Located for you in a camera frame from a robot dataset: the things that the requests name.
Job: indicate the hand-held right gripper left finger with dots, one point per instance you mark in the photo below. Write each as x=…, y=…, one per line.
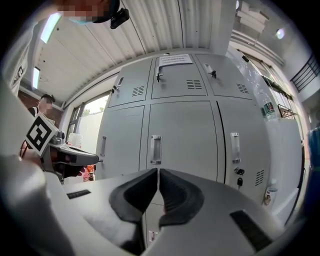
x=100, y=205

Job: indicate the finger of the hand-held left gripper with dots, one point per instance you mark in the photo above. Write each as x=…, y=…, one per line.
x=85, y=157

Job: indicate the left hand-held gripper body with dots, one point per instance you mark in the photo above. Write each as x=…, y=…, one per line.
x=40, y=135

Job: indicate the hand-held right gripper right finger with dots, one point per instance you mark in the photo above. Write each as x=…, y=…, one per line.
x=212, y=212

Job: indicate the grey metal locker cabinet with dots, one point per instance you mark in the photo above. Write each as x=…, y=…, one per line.
x=125, y=135

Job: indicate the grey locker door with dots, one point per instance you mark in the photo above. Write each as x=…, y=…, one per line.
x=182, y=125

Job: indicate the person's left forearm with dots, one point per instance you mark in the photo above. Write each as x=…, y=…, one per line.
x=32, y=156

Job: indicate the person's left hand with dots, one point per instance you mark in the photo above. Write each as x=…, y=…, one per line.
x=73, y=171

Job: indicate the orange plastic item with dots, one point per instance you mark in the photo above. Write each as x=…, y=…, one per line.
x=89, y=173

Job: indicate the large clear water jug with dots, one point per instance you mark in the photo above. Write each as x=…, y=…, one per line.
x=75, y=140

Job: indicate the long ceiling light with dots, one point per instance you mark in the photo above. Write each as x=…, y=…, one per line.
x=36, y=77
x=51, y=27

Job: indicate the small clear plastic bottle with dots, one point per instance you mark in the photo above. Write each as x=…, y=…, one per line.
x=270, y=195

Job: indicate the person's grey shirt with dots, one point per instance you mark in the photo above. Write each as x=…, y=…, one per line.
x=22, y=50

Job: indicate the green label water bottle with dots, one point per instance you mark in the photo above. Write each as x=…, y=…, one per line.
x=268, y=108

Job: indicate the white paper notice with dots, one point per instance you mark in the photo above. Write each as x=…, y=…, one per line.
x=175, y=60

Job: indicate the person's head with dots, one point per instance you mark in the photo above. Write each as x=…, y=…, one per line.
x=85, y=10

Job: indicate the black metal railing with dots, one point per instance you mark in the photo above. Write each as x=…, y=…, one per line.
x=306, y=72

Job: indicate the round ceiling lamp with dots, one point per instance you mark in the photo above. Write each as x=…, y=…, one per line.
x=280, y=33

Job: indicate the black window frame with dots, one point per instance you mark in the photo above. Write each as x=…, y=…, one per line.
x=75, y=117

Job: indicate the black head camera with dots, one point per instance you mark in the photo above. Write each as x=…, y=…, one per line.
x=120, y=17

